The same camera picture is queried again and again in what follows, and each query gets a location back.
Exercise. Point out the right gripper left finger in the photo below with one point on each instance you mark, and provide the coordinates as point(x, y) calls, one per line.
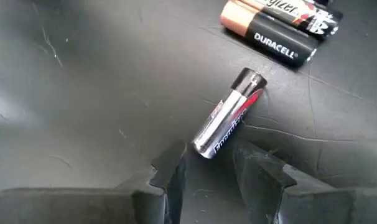
point(82, 207)

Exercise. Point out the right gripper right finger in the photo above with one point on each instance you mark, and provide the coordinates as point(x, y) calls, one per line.
point(316, 205)

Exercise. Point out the silver Energizer battery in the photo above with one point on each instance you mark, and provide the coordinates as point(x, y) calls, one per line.
point(303, 14)
point(229, 115)

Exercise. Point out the black copper Duracell battery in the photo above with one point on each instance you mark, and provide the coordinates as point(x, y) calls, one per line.
point(275, 43)

